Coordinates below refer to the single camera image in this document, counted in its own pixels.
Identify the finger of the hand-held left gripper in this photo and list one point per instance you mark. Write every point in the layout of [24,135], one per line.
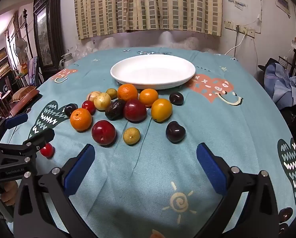
[40,138]
[17,120]

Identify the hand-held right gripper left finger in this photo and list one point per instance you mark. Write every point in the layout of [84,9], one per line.
[79,169]

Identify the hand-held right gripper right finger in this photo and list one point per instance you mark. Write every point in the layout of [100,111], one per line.
[211,169]

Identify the small red and dark plums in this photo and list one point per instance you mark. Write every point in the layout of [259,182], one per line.
[69,109]

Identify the large red plum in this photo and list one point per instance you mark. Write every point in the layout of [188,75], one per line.
[103,132]

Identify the orange mandarin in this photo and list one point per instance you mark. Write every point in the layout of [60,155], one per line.
[127,93]
[81,119]
[148,97]

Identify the dark purple plum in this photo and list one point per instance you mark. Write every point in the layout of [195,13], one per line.
[176,98]
[175,131]

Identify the small red fruit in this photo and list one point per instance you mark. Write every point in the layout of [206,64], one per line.
[88,106]

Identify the small green-yellow fruit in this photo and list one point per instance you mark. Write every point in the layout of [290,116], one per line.
[131,135]
[111,93]

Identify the tan peach-coloured fruit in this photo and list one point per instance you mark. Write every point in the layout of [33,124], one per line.
[92,95]

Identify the pale yellow round fruit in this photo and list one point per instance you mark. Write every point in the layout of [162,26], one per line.
[102,101]

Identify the yellow-orange plum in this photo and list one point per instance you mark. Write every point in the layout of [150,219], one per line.
[161,109]

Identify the red apple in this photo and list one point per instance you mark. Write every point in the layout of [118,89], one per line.
[135,110]

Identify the white oval plate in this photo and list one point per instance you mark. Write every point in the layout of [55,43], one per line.
[153,72]

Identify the person's left hand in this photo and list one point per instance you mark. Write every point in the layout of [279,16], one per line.
[9,192]

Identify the small red cherry tomato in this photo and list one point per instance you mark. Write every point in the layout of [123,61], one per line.
[47,151]

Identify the brown cushion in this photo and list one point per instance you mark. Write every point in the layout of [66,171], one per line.
[23,90]

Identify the purple garment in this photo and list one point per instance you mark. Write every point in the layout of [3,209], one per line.
[33,68]

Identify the teal printed tablecloth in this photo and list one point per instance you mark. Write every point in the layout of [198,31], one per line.
[148,161]

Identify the dark brown passion fruit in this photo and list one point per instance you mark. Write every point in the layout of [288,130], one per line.
[114,110]

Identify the white standing fan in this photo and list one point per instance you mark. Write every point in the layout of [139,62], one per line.
[21,46]

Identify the white kettle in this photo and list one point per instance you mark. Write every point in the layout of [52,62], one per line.
[66,60]

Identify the orange fruit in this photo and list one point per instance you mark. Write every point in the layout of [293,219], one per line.
[156,234]

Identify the dark round fruit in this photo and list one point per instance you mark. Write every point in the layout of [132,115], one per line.
[283,228]
[285,214]

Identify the dark wooden framed picture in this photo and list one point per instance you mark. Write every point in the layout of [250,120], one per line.
[47,29]

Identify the blue clothing pile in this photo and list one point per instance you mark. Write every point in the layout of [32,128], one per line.
[279,84]

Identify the striped checked curtain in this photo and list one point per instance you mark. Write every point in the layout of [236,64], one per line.
[148,5]

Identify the wall socket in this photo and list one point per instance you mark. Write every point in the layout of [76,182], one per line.
[251,31]
[228,24]
[243,29]

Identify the wall poster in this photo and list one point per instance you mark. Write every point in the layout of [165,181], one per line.
[282,1]

